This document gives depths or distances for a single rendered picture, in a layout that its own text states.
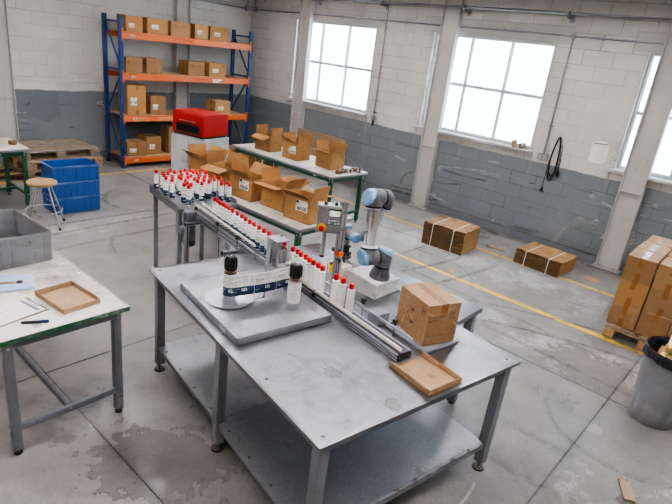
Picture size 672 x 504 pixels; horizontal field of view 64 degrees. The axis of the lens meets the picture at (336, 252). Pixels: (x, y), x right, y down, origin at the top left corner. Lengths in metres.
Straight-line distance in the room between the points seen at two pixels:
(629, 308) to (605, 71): 3.50
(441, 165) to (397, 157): 0.91
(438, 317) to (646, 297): 3.22
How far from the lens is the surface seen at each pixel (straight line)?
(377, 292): 3.82
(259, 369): 2.93
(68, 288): 3.88
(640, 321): 6.17
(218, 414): 3.50
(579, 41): 8.48
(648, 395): 4.90
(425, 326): 3.25
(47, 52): 10.47
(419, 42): 9.64
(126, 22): 10.16
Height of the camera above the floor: 2.46
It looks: 21 degrees down
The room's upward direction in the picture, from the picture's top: 7 degrees clockwise
